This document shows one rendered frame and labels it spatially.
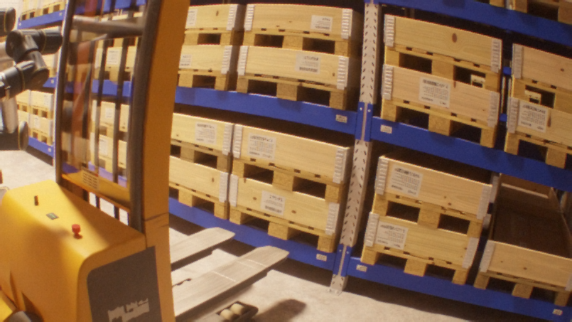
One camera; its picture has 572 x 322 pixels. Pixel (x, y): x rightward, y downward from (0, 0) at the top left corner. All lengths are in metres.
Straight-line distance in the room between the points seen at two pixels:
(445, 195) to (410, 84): 0.68
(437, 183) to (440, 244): 0.38
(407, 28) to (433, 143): 0.72
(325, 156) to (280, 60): 0.68
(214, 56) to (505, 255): 2.49
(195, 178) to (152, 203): 1.93
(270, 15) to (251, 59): 0.35
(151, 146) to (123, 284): 0.49
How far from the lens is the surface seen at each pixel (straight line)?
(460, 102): 2.62
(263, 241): 3.30
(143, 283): 1.60
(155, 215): 1.63
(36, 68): 1.49
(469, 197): 2.67
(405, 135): 2.72
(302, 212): 3.06
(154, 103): 1.51
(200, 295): 2.22
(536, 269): 2.83
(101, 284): 1.46
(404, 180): 2.73
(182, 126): 3.54
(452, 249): 2.78
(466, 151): 2.65
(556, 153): 2.64
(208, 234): 2.93
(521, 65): 2.62
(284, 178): 3.06
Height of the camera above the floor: 1.51
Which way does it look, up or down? 15 degrees down
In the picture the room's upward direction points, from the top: 6 degrees clockwise
